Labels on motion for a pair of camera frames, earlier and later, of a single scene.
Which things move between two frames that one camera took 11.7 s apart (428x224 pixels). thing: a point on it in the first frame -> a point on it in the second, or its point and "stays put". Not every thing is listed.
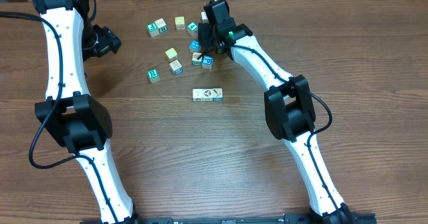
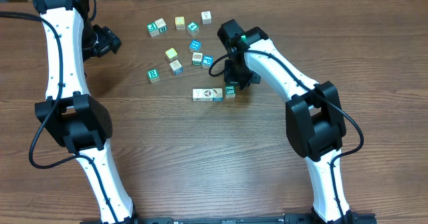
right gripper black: [205, 30] -> [231, 76]
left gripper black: [109, 41] stays put
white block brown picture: [207, 94] stays put
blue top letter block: [198, 95] stays put
